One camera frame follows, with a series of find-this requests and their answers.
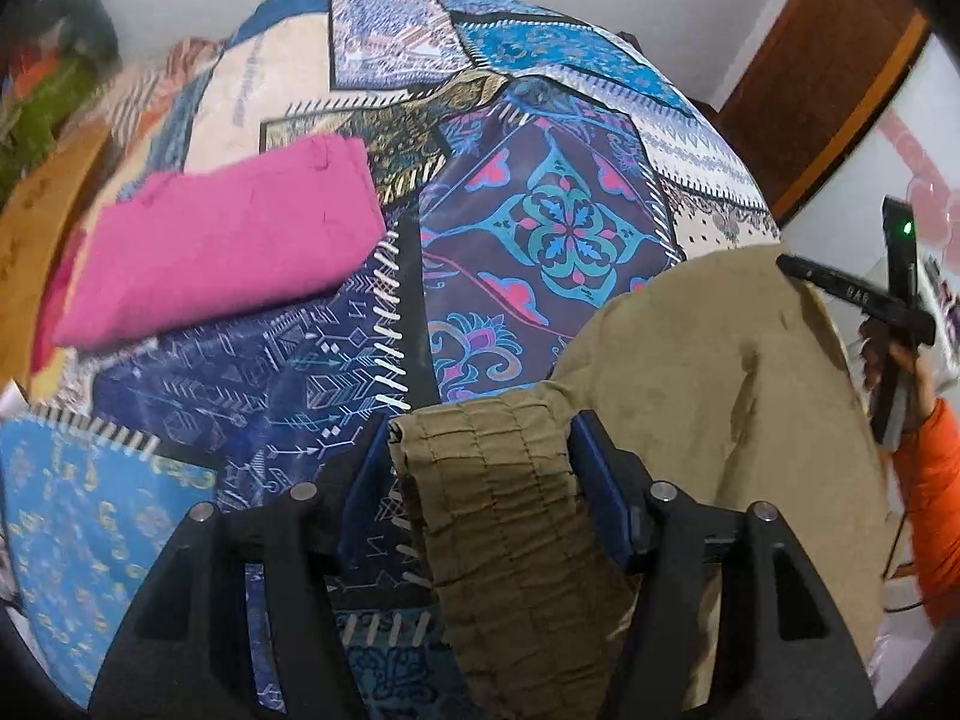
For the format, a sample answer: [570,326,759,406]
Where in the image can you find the patchwork printed bedsheet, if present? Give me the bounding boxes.
[0,0,782,720]

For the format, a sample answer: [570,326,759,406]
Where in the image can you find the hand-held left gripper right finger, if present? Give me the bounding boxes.
[568,411,880,720]

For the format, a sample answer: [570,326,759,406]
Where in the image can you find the pile of colourful clothes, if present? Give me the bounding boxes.
[0,0,125,196]

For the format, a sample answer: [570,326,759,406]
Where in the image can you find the wooden door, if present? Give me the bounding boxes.
[709,0,932,224]

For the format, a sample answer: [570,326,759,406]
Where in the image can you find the person's right hand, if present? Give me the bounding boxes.
[858,315,938,436]

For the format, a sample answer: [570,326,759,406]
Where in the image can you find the black cable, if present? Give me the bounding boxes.
[879,495,931,614]

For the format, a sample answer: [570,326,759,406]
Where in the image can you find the wooden headboard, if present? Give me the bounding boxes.
[0,116,113,391]

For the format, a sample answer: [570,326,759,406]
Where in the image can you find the person's right forearm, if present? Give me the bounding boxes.
[886,397,960,627]

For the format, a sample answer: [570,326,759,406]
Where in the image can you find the khaki pants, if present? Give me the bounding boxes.
[388,247,902,720]

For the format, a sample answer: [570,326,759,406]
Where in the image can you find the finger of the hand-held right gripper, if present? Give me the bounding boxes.
[775,253,938,347]

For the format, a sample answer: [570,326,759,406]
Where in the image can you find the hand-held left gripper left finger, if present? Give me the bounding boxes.
[88,415,392,720]

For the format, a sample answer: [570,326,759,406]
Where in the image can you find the folded pink cloth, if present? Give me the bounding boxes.
[31,136,388,370]

